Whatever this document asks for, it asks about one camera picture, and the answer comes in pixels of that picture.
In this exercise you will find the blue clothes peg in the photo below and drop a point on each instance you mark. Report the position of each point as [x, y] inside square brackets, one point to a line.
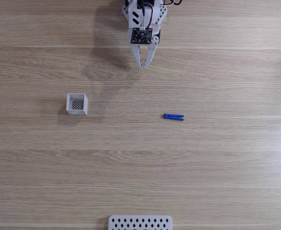
[173, 117]

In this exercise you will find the white lattice crate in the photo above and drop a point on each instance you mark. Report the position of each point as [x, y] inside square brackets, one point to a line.
[76, 104]

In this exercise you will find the black camera circuit board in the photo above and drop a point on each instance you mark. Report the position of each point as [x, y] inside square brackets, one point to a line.
[141, 36]

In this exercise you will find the white perforated plate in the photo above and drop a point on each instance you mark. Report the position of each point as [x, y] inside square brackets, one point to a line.
[140, 222]

